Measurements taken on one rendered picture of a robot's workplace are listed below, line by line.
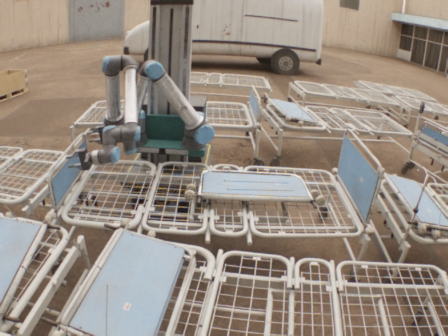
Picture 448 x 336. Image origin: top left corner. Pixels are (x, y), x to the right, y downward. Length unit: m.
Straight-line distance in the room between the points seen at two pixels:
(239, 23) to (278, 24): 1.08
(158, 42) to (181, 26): 0.23
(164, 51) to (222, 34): 6.44
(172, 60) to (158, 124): 0.54
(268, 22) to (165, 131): 6.92
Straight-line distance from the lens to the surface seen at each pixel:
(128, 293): 1.55
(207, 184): 2.33
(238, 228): 2.15
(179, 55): 2.83
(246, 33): 9.33
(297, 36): 9.73
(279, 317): 2.24
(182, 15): 2.75
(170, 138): 2.93
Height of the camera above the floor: 1.69
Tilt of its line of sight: 28 degrees down
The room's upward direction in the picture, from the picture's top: 3 degrees clockwise
